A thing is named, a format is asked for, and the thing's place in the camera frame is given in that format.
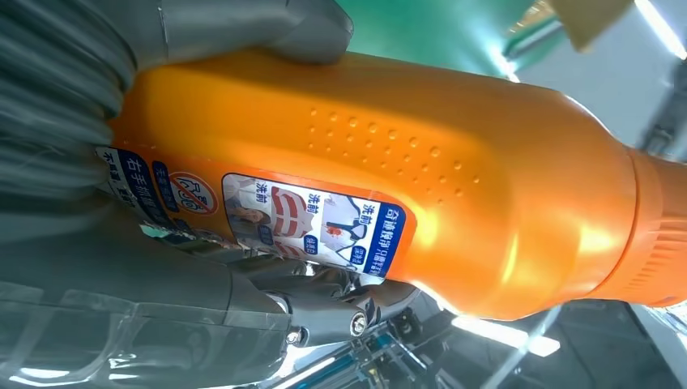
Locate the green table mat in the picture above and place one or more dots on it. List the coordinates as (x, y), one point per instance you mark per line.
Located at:
(418, 27)

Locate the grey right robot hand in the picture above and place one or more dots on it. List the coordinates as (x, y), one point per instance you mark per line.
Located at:
(134, 300)

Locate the brown cardboard piece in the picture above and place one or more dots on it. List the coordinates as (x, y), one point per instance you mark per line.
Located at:
(590, 19)

